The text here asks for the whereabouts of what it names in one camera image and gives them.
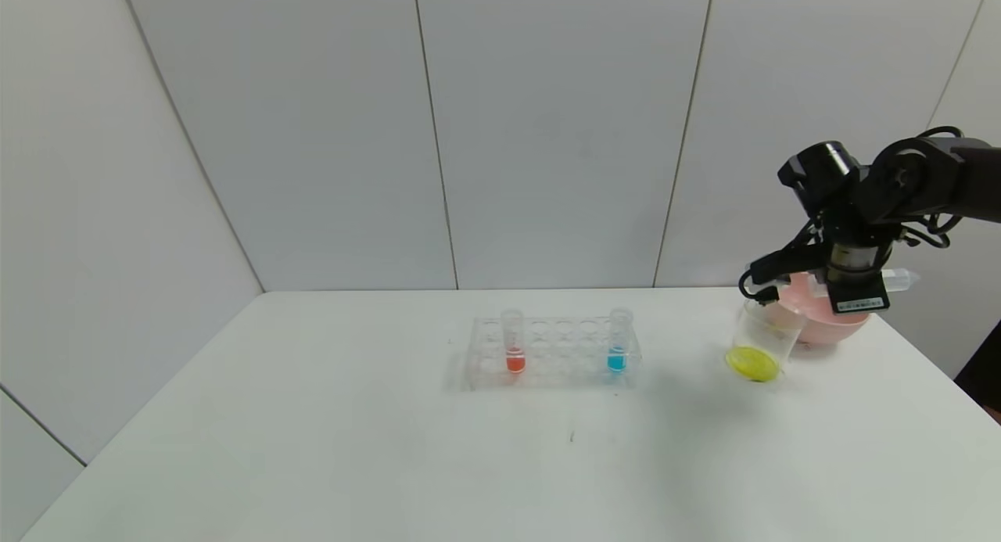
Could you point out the clear glass beaker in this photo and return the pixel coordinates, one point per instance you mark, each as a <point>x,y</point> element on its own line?
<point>755,362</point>

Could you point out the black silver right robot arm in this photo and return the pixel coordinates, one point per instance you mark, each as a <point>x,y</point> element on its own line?
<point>923,174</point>

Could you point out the orange pigment plastic test tube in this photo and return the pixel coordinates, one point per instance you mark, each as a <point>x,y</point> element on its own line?
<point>514,362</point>

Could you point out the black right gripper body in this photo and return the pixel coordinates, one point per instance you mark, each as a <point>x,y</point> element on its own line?
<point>859,300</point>

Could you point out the clear acrylic test tube rack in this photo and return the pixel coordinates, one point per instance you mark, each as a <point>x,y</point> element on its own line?
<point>559,362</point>

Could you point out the blue pigment plastic test tube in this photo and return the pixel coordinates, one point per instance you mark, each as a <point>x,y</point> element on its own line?
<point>616,361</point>

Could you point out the pink plastic bowl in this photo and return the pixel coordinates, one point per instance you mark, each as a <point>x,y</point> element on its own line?
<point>813,323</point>

